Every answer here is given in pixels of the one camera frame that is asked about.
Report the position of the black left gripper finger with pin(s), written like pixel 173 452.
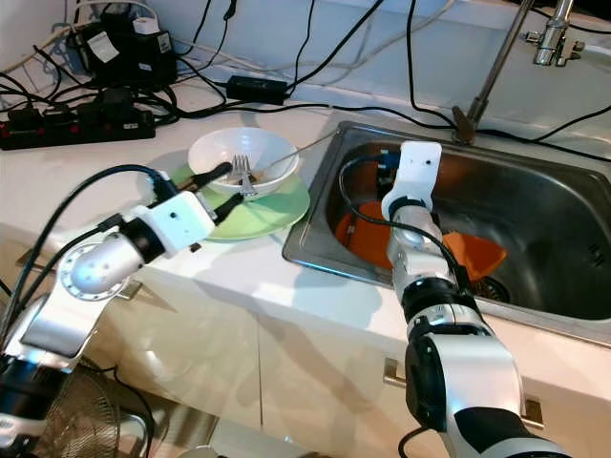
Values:
pixel 229 207
pixel 212 175

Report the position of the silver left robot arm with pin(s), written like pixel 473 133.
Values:
pixel 95 272

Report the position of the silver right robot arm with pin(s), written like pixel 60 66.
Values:
pixel 468 372

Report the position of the cream kitchen cabinet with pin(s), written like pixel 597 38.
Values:
pixel 296 372

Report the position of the metal fork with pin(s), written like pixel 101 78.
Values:
pixel 243 170

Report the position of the green plate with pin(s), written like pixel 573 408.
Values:
pixel 272 215

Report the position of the white bowl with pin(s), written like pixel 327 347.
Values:
pixel 248 141

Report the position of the black power adapter brick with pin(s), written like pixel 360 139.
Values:
pixel 258 90

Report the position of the large black plug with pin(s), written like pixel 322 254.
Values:
pixel 115 105

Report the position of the black power strip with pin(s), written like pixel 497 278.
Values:
pixel 76 134

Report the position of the orange bowl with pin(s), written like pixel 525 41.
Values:
pixel 482 256

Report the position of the black charger with white label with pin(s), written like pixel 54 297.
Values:
pixel 134 57

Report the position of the stainless steel sink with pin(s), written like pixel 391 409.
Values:
pixel 535 210

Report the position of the small black plug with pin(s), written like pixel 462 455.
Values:
pixel 27 118

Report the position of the chrome faucet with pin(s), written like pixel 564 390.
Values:
pixel 556 38

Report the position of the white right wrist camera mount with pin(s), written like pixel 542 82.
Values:
pixel 415 172

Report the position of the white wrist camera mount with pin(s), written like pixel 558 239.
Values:
pixel 415 172
pixel 179 224

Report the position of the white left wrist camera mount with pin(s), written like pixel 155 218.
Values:
pixel 179 224

